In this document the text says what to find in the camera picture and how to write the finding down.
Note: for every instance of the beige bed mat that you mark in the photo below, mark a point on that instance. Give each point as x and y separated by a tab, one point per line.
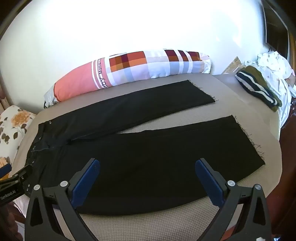
161	222

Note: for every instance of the black pants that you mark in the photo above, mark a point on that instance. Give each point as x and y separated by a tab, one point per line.
138	162

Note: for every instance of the person's left forearm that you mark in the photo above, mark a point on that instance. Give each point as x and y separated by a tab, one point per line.
10	222

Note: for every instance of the floral pillow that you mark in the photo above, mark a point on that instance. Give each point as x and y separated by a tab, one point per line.
13	125

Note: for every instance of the white printed cloth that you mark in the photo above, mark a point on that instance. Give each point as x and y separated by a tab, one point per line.
275	62

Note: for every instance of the green striped garment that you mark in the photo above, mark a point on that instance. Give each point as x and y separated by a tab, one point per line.
254	85

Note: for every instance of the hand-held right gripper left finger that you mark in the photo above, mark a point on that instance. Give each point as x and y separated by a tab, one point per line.
84	180

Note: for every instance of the wooden bed frame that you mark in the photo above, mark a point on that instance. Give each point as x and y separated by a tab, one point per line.
288	185

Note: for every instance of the orange checked bolster pillow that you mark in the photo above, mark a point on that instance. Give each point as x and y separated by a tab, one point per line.
81	78

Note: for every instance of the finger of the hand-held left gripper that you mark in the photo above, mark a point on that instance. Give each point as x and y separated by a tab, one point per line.
5	171
25	176

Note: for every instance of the dark wooden cabinet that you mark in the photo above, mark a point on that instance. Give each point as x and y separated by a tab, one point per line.
277	27

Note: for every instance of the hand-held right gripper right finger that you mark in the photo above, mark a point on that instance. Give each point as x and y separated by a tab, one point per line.
211	183

